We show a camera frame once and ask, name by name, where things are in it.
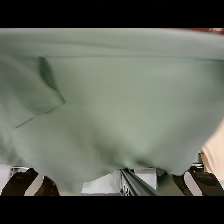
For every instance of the pale green T-shirt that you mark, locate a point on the pale green T-shirt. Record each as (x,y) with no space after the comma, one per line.
(126,100)

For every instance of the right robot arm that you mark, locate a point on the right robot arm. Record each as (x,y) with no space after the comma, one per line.
(200,183)

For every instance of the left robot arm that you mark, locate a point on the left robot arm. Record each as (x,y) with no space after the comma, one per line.
(23,185)

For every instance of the silver frame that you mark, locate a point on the silver frame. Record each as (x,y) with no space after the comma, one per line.
(135,183)

